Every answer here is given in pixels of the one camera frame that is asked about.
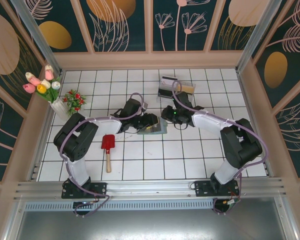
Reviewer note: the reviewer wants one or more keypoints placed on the green card holder wallet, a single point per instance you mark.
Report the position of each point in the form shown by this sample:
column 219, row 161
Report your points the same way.
column 161, row 129

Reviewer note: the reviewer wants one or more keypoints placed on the clear acrylic card stand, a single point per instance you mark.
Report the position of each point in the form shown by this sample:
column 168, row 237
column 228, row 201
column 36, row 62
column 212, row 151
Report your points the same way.
column 165, row 100

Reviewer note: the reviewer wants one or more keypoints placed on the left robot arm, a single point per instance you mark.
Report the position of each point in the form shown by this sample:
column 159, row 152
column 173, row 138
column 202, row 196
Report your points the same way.
column 105, row 125

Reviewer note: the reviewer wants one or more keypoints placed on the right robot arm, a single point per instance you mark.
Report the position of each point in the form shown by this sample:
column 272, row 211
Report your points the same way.
column 210, row 122

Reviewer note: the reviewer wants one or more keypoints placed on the black card stack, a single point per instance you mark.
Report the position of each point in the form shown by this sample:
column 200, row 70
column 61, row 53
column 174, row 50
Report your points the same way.
column 165, row 92

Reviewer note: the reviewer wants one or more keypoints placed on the gold card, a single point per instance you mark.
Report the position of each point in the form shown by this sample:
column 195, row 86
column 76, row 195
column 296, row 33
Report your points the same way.
column 187, row 88

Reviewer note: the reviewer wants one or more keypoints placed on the white card with black stripe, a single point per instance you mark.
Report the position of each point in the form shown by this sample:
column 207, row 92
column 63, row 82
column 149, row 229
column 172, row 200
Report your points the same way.
column 167, row 80

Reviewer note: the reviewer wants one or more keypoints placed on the red toy shovel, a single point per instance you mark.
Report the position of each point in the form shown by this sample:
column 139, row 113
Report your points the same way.
column 108, row 142

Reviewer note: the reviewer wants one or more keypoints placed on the small red flower plant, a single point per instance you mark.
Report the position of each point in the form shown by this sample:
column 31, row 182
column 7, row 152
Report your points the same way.
column 75, row 98

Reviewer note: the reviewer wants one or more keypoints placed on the white ribbed vase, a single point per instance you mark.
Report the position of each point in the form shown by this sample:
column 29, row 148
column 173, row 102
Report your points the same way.
column 58, row 107

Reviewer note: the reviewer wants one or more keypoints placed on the artificial tulip bouquet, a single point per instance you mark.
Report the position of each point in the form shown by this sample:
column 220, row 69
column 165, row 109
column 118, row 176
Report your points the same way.
column 41, row 86

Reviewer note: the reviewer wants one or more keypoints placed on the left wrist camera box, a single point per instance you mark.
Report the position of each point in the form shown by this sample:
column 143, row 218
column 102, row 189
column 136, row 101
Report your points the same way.
column 144, row 105

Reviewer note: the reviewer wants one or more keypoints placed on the aluminium frame rail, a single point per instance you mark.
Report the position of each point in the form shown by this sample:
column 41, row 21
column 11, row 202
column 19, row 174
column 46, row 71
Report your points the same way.
column 150, row 187

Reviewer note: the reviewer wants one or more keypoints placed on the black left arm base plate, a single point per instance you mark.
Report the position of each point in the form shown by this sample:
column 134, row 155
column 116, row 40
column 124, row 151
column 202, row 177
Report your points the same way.
column 100, row 187

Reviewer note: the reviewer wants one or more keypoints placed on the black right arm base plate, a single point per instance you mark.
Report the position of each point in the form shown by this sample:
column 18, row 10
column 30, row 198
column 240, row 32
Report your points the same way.
column 202, row 190

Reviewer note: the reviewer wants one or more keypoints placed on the aluminium frame post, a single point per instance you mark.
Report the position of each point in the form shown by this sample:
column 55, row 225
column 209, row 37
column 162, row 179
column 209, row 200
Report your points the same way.
column 255, row 37
column 40, row 42

